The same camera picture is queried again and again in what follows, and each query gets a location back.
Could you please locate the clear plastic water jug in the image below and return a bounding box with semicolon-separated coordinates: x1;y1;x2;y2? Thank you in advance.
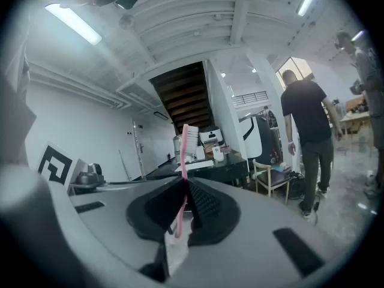
172;126;200;164

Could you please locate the white round appliance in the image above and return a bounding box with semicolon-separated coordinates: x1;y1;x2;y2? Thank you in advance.
199;127;224;147

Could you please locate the large open cardboard box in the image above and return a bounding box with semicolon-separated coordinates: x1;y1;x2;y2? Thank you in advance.
203;144;241;161

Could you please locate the white door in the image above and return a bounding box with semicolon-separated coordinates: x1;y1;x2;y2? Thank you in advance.
131;118;151;178

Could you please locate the white black floor machine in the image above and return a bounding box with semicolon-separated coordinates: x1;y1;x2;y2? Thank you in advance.
239;112;284;165

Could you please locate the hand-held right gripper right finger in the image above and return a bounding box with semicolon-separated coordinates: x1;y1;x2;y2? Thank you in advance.
167;177;340;288

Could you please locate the white rectangular sink basin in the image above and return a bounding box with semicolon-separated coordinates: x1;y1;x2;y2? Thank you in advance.
179;160;215;171

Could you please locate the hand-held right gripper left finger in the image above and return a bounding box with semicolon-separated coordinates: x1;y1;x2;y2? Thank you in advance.
47;177;188;284

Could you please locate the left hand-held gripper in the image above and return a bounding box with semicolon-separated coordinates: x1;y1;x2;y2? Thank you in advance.
36;141;106;196

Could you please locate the person's light shirt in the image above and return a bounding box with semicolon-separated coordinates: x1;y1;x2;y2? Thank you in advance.
4;10;32;101

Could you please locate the wooden chair brown seat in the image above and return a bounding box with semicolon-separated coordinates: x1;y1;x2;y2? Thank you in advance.
252;159;291;205

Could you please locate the black metal railing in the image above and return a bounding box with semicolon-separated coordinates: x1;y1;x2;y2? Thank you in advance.
232;91;268;106

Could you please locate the dark wooden staircase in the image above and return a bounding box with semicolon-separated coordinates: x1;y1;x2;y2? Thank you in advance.
149;61;215;131

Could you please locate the pink toothbrush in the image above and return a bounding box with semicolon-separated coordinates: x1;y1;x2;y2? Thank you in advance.
175;124;190;239

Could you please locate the light wooden table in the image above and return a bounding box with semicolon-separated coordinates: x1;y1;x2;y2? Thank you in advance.
338;112;373;149

